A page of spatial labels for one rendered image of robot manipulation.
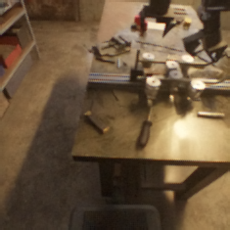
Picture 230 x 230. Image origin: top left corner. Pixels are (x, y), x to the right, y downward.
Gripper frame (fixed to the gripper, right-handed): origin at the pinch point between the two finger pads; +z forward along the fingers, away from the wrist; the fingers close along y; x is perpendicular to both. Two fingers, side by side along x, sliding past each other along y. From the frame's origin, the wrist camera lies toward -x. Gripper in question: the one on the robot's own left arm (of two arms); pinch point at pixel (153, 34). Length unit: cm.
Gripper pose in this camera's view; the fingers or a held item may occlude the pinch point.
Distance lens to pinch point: 72.3
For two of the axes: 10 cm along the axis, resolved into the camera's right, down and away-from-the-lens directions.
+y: -10.0, -0.5, -0.1
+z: -0.3, 5.0, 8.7
